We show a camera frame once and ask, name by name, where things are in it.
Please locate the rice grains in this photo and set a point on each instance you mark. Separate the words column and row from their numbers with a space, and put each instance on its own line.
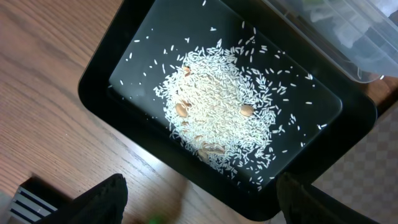
column 222, row 90

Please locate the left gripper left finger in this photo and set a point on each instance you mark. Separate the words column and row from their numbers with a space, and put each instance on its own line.
column 103, row 204

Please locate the black plastic tray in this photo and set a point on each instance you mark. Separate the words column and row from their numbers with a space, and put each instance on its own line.
column 357, row 116

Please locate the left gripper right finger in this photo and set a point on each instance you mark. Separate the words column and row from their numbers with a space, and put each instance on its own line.
column 305, row 204

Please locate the clear plastic waste bin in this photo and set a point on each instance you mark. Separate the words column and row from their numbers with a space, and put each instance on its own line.
column 358, row 36

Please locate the brown serving tray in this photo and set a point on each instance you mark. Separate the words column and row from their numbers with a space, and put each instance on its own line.
column 365, row 178

